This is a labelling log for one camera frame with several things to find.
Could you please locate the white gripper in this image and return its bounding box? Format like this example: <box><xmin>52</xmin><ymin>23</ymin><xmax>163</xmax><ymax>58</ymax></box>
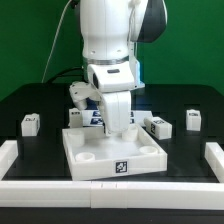
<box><xmin>87</xmin><ymin>63</ymin><xmax>144</xmax><ymax>133</ymax></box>

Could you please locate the white square tabletop part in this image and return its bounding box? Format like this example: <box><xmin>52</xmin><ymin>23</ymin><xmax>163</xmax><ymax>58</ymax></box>
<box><xmin>62</xmin><ymin>124</ymin><xmax>167</xmax><ymax>181</ymax></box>

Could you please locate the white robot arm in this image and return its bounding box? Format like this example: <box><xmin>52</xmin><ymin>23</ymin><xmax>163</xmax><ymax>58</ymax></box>
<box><xmin>73</xmin><ymin>0</ymin><xmax>167</xmax><ymax>133</ymax></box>

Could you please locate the white sheet with tags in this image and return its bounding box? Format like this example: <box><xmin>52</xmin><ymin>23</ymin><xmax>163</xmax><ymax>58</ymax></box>
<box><xmin>82</xmin><ymin>110</ymin><xmax>152</xmax><ymax>126</ymax></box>

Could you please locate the white U-shaped fence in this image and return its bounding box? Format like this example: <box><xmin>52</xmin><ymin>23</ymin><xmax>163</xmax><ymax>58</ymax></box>
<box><xmin>0</xmin><ymin>140</ymin><xmax>224</xmax><ymax>210</ymax></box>

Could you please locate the black cable bundle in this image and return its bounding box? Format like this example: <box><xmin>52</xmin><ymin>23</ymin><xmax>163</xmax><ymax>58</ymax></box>
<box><xmin>45</xmin><ymin>66</ymin><xmax>85</xmax><ymax>84</ymax></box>

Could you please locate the white cable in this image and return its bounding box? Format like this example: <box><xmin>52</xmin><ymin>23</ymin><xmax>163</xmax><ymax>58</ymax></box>
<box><xmin>41</xmin><ymin>0</ymin><xmax>74</xmax><ymax>84</ymax></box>

